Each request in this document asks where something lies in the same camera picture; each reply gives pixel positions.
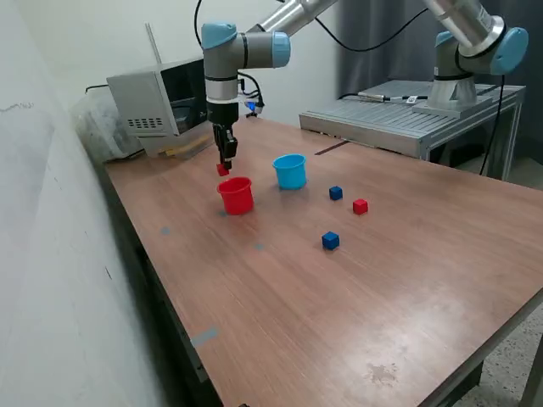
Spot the dark grey curtain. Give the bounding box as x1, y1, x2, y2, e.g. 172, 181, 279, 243
336, 0, 543, 145

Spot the clear acrylic microwave stand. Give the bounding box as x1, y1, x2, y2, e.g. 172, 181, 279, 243
139, 120, 218, 161

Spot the long grey tape strip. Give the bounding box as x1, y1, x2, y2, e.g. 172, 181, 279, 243
189, 326, 221, 348

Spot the silver microwave oven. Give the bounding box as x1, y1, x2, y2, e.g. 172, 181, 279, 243
105, 57, 214, 139

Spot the cable with silver connector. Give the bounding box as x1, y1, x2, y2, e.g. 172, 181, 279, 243
337, 90, 430, 105

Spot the blue plastic cup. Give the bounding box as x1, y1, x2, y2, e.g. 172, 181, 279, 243
271, 153, 307, 190

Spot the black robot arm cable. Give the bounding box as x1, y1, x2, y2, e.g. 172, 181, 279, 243
193, 0, 430, 107

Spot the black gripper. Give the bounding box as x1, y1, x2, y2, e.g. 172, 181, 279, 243
206, 101, 241, 171

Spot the wooden stick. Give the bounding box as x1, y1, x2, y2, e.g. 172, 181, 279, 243
157, 134, 211, 159

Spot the aluminium robot base table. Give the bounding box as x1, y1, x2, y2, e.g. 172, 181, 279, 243
299, 79, 527, 181

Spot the red plastic cup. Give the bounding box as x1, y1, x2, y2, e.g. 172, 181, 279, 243
216, 176, 255, 216

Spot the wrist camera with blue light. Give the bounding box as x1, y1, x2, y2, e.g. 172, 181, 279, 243
237, 91, 266, 116

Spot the black hanging base cable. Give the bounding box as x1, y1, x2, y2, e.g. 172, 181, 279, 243
477, 74, 506, 176

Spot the thin white rod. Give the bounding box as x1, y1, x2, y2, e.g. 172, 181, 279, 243
145, 23, 163, 64

